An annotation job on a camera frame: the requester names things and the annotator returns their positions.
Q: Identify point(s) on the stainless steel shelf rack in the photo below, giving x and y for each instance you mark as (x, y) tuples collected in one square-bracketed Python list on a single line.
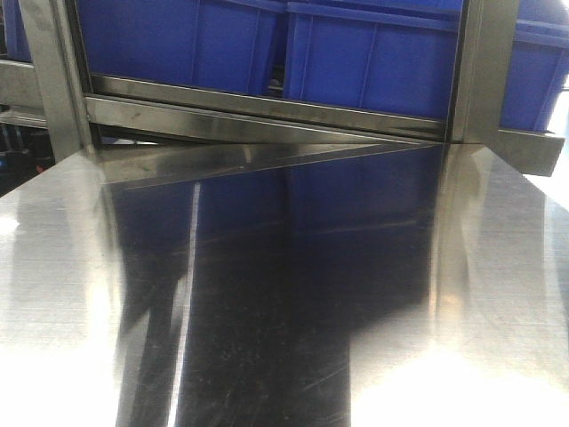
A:
[(57, 91)]

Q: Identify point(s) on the blue bin upper left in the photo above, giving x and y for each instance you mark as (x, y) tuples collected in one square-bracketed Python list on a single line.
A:
[(221, 45)]

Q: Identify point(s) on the blue bin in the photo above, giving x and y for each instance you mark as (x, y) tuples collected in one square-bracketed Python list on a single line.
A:
[(376, 57), (221, 45), (538, 66)]

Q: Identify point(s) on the blue bin upper right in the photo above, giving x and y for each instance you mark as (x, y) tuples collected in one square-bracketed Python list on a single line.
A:
[(376, 57)]

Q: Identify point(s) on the blue bin far right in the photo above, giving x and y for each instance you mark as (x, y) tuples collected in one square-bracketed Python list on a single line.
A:
[(538, 66)]

